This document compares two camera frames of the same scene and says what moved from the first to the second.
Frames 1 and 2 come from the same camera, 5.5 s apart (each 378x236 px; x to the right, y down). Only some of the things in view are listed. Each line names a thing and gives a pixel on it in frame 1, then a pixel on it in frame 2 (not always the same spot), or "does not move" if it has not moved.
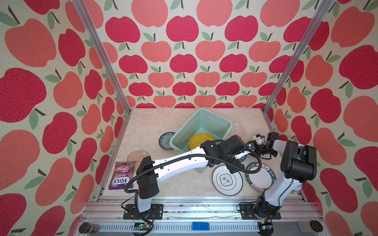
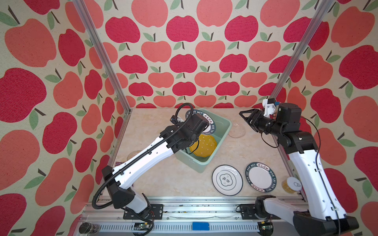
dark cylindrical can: [86, 228] does not move
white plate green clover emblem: [225, 183] does not move
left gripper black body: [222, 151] → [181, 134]
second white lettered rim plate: [262, 181] does not move
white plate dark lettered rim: [243, 159] → [210, 128]
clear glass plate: [238, 129] does not move
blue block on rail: [201, 225] does not move
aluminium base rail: [197, 216] does not move
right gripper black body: [261, 150] → [263, 124]
